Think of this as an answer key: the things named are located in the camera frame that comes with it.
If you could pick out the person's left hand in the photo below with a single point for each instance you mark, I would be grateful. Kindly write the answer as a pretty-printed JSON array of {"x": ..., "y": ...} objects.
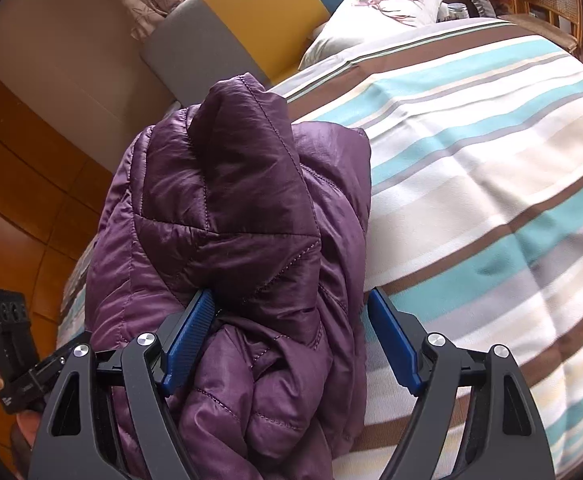
[{"x": 26, "y": 427}]

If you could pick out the striped bed sheet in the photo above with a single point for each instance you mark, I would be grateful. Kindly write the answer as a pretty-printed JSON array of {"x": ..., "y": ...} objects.
[{"x": 471, "y": 185}]

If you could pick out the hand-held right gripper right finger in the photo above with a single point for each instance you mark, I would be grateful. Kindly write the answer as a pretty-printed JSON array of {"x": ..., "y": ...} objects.
[{"x": 391, "y": 345}]

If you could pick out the purple quilted puffer jacket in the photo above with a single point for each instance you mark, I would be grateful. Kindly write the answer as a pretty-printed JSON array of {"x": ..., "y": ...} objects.
[{"x": 231, "y": 210}]

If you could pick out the metal tin can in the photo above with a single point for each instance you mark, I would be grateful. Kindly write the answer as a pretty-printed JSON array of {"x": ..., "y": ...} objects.
[{"x": 456, "y": 10}]

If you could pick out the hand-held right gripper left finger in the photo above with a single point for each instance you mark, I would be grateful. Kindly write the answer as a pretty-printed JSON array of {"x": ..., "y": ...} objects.
[{"x": 191, "y": 332}]

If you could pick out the grey yellow blue headboard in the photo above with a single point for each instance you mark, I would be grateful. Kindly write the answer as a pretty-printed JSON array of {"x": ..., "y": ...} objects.
[{"x": 251, "y": 5}]

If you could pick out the white deer print pillow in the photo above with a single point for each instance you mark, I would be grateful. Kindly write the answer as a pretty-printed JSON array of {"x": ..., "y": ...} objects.
[{"x": 371, "y": 20}]

